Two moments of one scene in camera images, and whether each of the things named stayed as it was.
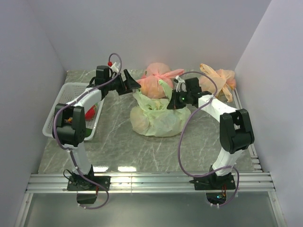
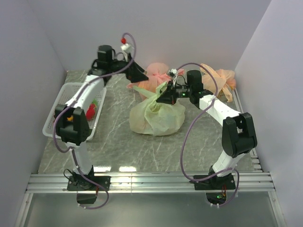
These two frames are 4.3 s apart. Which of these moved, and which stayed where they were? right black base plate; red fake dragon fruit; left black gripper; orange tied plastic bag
Moved: left black gripper
Stayed: right black base plate; orange tied plastic bag; red fake dragon fruit
